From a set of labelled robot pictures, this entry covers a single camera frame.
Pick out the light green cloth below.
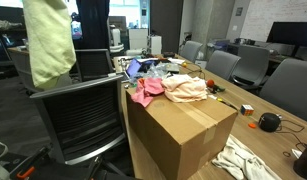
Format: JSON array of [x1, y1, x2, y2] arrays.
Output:
[[21, 0, 77, 92]]

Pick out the pink cloth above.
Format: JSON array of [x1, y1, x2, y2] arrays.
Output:
[[130, 77, 166, 109]]

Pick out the peach cloth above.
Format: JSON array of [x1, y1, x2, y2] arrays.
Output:
[[160, 73, 209, 104]]

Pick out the brown cardboard box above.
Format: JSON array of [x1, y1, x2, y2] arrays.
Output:
[[125, 87, 239, 180]]

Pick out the grey conference chair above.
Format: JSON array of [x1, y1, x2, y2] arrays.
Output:
[[204, 49, 242, 82], [258, 57, 307, 125], [178, 40, 204, 64], [230, 44, 271, 90]]

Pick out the black mesh office chair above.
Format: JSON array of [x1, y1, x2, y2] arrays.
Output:
[[73, 48, 116, 83]]

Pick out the grey office chair black-ribbed back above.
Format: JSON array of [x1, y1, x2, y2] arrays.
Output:
[[28, 73, 134, 178]]

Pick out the white crumpled cloth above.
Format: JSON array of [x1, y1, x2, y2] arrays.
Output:
[[211, 134, 283, 180]]

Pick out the clear plastic bags pile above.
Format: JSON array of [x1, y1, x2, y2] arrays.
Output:
[[142, 62, 171, 80]]

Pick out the silver laptop purple screen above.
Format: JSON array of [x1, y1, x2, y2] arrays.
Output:
[[125, 57, 143, 80]]

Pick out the white cabinet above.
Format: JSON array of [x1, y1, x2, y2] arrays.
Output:
[[127, 27, 149, 51]]

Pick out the Rubik's cube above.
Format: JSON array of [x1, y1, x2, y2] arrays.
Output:
[[239, 103, 255, 117]]

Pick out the black round speaker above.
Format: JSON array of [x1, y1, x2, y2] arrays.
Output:
[[258, 112, 283, 133]]

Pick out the black computer monitor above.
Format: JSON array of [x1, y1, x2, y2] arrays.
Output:
[[266, 21, 307, 58]]

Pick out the orange black clamp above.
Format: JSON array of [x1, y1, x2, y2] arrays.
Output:
[[8, 143, 53, 180]]

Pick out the black round object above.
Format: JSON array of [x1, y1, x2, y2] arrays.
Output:
[[292, 139, 307, 180]]

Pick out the black speaker cable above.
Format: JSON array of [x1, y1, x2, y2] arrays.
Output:
[[274, 118, 307, 158]]

